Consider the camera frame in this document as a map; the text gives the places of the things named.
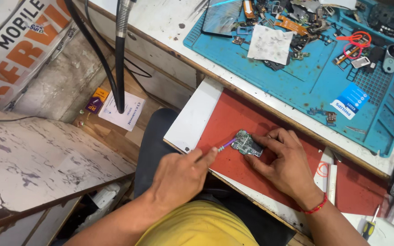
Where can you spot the person's right hand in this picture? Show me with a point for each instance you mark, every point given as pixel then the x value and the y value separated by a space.
pixel 287 165

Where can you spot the person's left hand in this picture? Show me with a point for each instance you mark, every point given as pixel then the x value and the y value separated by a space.
pixel 176 179

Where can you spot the green phone circuit board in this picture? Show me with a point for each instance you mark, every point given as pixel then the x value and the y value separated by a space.
pixel 245 143

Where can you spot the purple cleaning brush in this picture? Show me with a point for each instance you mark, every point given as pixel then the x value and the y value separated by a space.
pixel 227 144

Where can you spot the thin red band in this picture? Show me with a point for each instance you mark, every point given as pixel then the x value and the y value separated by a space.
pixel 323 169

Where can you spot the dark trousers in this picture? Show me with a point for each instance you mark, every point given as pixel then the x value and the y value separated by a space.
pixel 154 150

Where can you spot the white plastic strip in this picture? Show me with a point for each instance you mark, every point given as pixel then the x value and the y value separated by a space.
pixel 332 184

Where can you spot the yellow shirt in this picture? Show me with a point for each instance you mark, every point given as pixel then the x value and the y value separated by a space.
pixel 200 225

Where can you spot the small flex connector board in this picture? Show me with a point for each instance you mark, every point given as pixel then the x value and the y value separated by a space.
pixel 323 114

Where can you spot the white pull-out drawer board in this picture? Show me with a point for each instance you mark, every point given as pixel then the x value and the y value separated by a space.
pixel 193 112

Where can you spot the white plastic bag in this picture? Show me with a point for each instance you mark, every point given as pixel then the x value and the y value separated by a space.
pixel 103 201

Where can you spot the small metal blade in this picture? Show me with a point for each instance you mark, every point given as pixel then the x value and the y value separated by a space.
pixel 356 129

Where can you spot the red work mat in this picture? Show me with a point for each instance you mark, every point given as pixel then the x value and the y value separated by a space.
pixel 231 112

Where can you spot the white wipes packet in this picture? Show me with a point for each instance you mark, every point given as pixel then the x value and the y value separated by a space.
pixel 123 111

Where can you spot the blue silicone repair mat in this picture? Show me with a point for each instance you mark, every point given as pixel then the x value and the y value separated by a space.
pixel 320 85

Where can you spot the blue and white packet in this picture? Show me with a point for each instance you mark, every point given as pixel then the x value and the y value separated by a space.
pixel 350 100

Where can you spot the small green board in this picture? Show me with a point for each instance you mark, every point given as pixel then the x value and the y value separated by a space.
pixel 300 55

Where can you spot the purple orange small packet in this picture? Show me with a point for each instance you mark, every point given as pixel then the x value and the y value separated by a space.
pixel 96 100

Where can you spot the white stained tissue paper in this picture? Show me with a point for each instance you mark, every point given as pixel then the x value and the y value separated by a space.
pixel 269 44

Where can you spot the silver metal tray part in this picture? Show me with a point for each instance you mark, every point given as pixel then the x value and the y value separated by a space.
pixel 360 62

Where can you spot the marble pattern shelf board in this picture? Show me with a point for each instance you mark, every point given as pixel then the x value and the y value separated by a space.
pixel 39 160

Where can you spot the red rubber band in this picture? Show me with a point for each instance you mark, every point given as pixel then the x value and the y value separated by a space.
pixel 356 41

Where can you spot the round metal drawer knob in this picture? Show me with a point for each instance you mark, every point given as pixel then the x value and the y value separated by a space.
pixel 132 36

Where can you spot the heap of phone parts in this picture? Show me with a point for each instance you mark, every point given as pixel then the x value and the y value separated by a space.
pixel 306 13

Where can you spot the black smartphone screen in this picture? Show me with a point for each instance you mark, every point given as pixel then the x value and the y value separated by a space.
pixel 221 17

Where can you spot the metal tweezers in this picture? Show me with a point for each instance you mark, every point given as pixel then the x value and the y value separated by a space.
pixel 199 7

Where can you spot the printed white orange banner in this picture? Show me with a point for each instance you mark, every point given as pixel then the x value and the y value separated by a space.
pixel 15 47

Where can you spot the grey-blue camera module cover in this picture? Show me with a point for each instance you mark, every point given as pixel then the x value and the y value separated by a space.
pixel 392 58

